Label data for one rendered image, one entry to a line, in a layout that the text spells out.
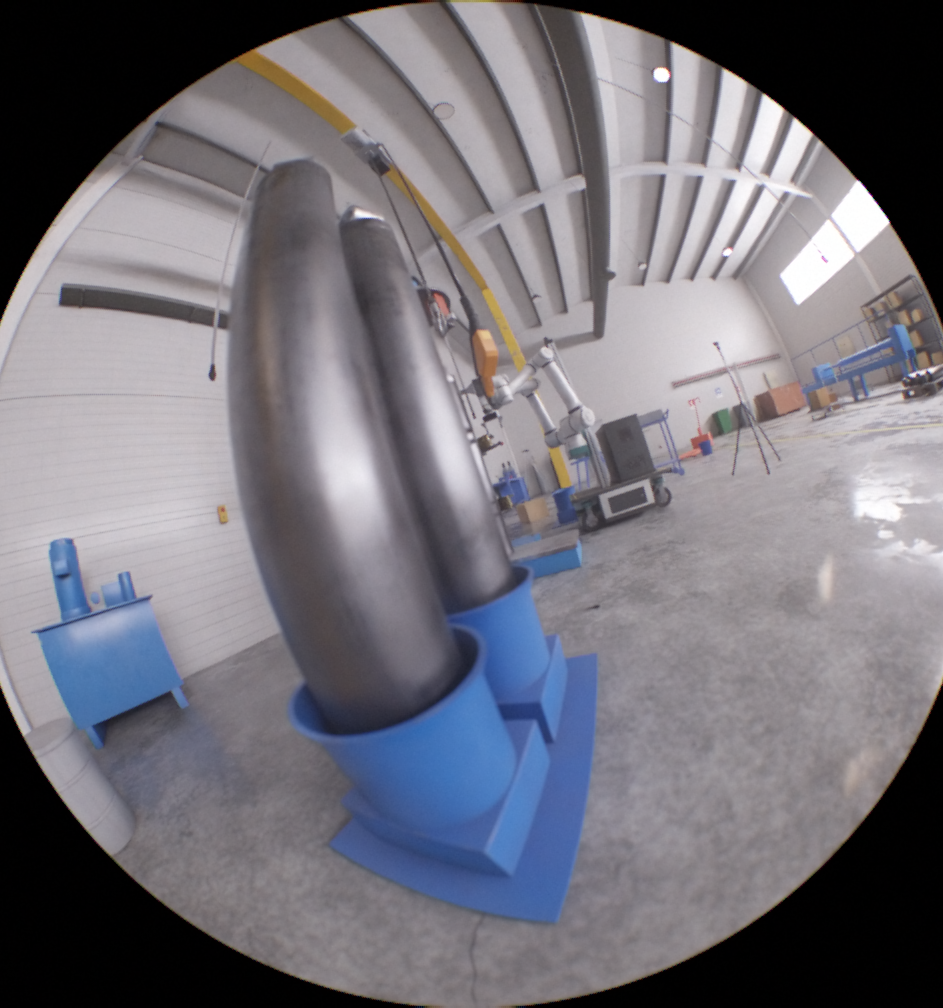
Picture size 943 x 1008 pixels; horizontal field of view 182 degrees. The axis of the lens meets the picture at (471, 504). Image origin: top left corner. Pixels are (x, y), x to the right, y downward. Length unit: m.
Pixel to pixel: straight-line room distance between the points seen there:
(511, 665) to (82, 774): 1.23
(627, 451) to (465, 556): 2.21
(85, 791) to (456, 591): 1.22
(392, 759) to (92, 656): 1.80
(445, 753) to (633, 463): 2.50
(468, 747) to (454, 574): 0.32
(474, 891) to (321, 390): 0.71
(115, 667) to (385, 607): 1.82
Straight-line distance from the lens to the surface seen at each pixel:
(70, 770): 1.16
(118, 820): 1.23
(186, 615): 2.72
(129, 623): 1.96
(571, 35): 5.77
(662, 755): 0.66
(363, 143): 3.28
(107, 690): 2.01
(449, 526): 0.55
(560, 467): 4.40
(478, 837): 0.46
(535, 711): 0.64
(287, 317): 0.41
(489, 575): 0.58
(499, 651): 0.59
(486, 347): 1.15
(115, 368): 3.38
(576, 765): 0.66
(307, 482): 0.30
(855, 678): 0.82
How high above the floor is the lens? 0.55
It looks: level
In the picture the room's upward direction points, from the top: 18 degrees counter-clockwise
